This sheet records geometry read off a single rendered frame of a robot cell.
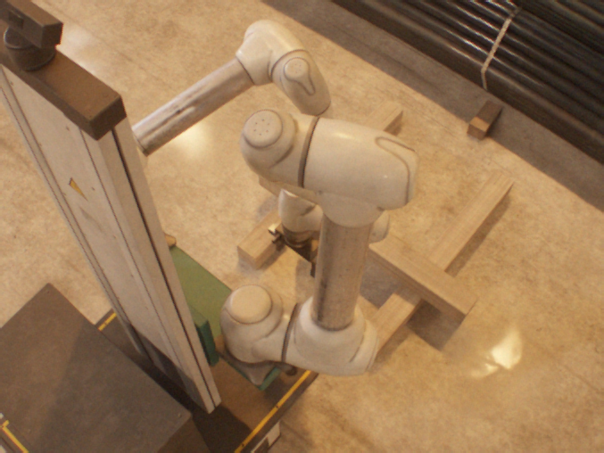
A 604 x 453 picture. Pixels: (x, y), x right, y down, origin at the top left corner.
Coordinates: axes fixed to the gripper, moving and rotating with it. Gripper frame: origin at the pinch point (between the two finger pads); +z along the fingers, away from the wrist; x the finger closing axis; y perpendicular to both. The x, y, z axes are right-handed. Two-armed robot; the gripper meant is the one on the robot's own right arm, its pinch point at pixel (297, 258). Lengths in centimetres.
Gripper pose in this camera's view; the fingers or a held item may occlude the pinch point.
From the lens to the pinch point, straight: 203.0
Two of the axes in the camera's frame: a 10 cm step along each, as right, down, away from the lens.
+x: 7.7, 5.6, -3.1
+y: -6.4, 6.7, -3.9
